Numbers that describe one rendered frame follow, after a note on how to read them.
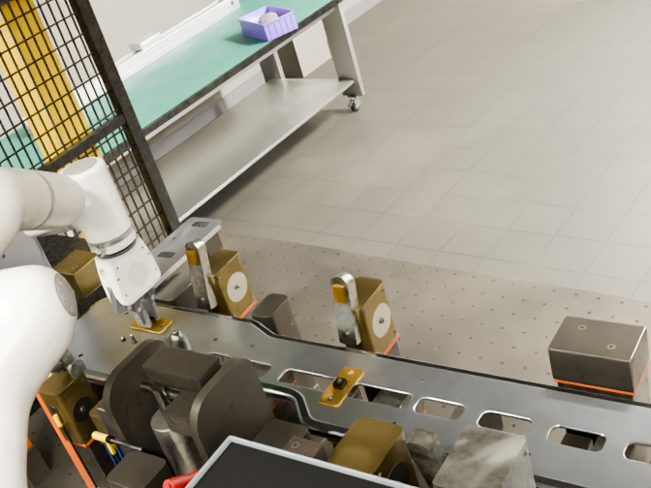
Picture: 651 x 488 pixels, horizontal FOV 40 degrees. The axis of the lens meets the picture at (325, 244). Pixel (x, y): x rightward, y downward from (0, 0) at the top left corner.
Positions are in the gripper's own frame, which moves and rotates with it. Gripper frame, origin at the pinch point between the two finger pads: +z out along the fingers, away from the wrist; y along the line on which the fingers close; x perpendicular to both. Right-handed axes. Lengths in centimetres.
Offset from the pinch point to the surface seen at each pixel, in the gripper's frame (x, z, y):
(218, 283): -8.3, 0.5, 11.9
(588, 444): -84, 8, -1
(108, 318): 12.3, 3.1, -0.2
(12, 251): 26.7, -13.8, -3.8
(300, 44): 219, 82, 337
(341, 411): -49, 3, -10
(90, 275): 23.5, -0.3, 7.6
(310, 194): 128, 103, 200
